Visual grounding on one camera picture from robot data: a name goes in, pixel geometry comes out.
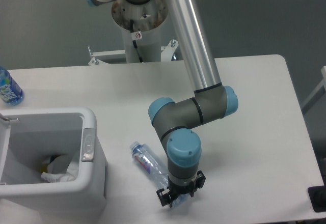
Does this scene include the white frame at right edge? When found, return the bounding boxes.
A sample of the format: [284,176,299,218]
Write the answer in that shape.
[301,66,325,115]

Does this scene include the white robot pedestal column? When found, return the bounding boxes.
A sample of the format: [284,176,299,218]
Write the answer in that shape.
[112,0,168,50]

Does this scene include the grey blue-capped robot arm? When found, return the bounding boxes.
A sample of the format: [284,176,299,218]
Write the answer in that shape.
[86,0,238,206]

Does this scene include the black pedestal cable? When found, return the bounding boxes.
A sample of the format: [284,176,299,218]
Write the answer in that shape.
[129,19,144,63]

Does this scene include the black clamp at table edge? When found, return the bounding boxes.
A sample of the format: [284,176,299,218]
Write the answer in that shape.
[308,185,325,213]

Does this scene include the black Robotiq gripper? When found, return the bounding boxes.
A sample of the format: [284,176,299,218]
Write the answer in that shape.
[156,171,205,208]

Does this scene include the white plastic trash can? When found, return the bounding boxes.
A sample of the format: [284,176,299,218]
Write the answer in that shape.
[1,107,107,213]

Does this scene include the white pedestal base frame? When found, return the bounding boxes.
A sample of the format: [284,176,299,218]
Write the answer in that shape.
[88,39,179,66]

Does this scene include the crushed clear plastic water bottle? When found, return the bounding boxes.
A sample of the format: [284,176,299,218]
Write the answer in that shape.
[129,141,189,208]

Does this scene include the blue labelled drink bottle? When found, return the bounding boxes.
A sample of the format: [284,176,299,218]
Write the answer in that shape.
[1,67,24,106]

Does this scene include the trash inside the can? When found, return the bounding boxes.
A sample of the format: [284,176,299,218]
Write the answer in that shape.
[37,155,68,174]

